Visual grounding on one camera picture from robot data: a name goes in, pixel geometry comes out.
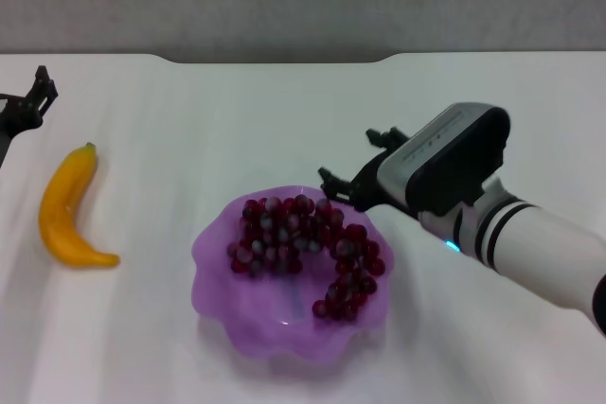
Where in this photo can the dark red grape bunch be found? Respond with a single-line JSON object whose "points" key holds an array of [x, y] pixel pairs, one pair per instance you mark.
{"points": [[279, 233]]}

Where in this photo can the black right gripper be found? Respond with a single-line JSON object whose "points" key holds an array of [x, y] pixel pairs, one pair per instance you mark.
{"points": [[374, 186]]}

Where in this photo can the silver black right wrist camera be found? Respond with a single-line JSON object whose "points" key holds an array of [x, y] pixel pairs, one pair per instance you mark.
{"points": [[450, 153]]}

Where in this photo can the yellow banana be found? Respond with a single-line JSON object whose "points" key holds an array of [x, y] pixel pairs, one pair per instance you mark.
{"points": [[57, 219]]}

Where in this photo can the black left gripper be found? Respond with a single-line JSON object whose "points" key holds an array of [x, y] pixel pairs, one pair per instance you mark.
{"points": [[14, 115]]}

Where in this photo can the white and silver right arm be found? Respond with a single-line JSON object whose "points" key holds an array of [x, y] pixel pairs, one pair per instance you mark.
{"points": [[530, 243]]}

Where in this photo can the purple wavy-rimmed plastic bowl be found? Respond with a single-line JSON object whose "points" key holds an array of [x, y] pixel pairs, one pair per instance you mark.
{"points": [[265, 333]]}

